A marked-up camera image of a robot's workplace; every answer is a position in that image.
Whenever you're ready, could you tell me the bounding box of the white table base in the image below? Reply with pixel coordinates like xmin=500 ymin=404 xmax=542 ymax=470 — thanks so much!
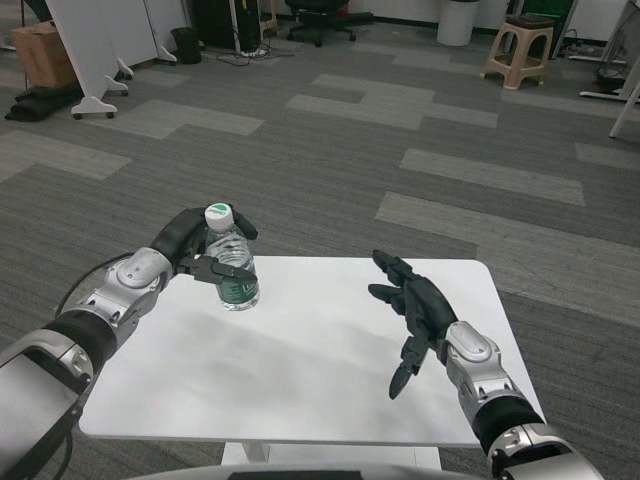
xmin=221 ymin=442 xmax=441 ymax=474

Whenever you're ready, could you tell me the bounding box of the white cylindrical bin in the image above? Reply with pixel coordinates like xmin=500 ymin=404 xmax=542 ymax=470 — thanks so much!
xmin=436 ymin=0 xmax=481 ymax=47

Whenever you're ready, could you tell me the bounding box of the white slim table leg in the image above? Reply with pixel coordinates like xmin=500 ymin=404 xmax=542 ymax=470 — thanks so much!
xmin=227 ymin=0 xmax=244 ymax=54

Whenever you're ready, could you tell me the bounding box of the black office chair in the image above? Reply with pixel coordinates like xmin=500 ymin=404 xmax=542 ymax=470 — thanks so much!
xmin=284 ymin=0 xmax=374 ymax=49

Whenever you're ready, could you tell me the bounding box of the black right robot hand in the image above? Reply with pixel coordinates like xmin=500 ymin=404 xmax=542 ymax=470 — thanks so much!
xmin=367 ymin=249 xmax=459 ymax=400

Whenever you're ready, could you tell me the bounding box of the black floor cable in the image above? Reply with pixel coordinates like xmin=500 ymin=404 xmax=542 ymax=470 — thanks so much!
xmin=215 ymin=42 xmax=296 ymax=66

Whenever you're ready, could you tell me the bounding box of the white desk frame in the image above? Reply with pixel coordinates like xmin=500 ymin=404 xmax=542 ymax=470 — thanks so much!
xmin=579 ymin=0 xmax=637 ymax=102

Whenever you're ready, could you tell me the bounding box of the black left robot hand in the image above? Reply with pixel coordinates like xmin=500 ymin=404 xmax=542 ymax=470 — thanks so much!
xmin=149 ymin=202 xmax=260 ymax=287

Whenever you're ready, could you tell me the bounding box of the silver robot chest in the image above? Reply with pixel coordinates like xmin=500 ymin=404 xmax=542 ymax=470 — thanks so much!
xmin=129 ymin=463 xmax=501 ymax=480

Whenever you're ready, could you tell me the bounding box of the black waste bin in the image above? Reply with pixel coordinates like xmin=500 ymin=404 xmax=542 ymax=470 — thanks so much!
xmin=170 ymin=27 xmax=204 ymax=65

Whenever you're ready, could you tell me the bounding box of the black cabinet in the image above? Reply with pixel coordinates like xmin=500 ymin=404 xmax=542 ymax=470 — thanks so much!
xmin=187 ymin=0 xmax=261 ymax=51

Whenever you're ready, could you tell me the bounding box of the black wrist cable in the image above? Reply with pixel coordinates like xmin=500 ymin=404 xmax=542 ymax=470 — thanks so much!
xmin=53 ymin=253 xmax=137 ymax=322

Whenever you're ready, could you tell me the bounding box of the white partition panel on casters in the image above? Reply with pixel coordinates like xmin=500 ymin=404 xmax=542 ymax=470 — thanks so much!
xmin=44 ymin=0 xmax=119 ymax=121
xmin=142 ymin=0 xmax=179 ymax=67
xmin=102 ymin=0 xmax=135 ymax=82
xmin=74 ymin=0 xmax=131 ymax=98

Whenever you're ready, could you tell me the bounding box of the clear water bottle green label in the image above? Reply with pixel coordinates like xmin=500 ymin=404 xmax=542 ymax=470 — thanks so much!
xmin=203 ymin=202 xmax=261 ymax=312

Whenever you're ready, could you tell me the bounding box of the white desk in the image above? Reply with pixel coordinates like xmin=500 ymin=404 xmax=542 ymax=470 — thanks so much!
xmin=608 ymin=62 xmax=640 ymax=140

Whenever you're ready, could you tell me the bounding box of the brown cardboard box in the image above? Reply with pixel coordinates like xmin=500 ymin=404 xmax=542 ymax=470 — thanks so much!
xmin=9 ymin=20 xmax=76 ymax=89

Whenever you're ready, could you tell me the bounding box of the beige plastic stool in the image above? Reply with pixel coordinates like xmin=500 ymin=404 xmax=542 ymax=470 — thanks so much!
xmin=479 ymin=14 xmax=555 ymax=91
xmin=258 ymin=0 xmax=279 ymax=37

